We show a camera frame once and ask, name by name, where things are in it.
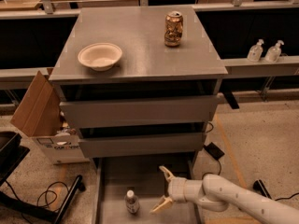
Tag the black power adapter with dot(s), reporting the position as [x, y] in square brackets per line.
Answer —
[214, 151]

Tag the clear sanitizer pump bottle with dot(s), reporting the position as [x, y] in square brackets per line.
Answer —
[256, 51]
[274, 52]

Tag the right clear sanitizer pump bottle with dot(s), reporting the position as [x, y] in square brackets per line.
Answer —
[274, 52]

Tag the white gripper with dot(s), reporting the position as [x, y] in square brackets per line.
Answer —
[177, 188]

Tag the black stand leg left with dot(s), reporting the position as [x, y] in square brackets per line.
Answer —
[44, 201]

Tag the open cardboard box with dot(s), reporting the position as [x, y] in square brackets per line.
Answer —
[40, 118]

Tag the grey top drawer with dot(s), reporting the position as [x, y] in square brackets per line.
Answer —
[130, 112]

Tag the clear plastic bottle white cap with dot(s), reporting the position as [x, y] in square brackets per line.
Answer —
[132, 202]

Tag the black bin left edge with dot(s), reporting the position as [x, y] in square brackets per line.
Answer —
[11, 154]

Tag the grey middle drawer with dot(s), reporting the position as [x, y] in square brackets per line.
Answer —
[141, 145]

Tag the black stand leg right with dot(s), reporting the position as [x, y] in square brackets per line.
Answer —
[258, 185]

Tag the grey open bottom drawer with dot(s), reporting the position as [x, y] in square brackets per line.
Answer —
[141, 174]

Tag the left clear sanitizer pump bottle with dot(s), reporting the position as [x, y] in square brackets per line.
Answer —
[256, 51]

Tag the crushed golden soda can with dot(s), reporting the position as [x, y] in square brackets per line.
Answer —
[173, 29]

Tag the black stand leg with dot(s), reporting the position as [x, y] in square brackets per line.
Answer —
[258, 185]
[44, 201]

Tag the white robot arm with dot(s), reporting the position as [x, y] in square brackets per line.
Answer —
[215, 193]

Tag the grey drawer cabinet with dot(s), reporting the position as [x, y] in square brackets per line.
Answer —
[147, 68]

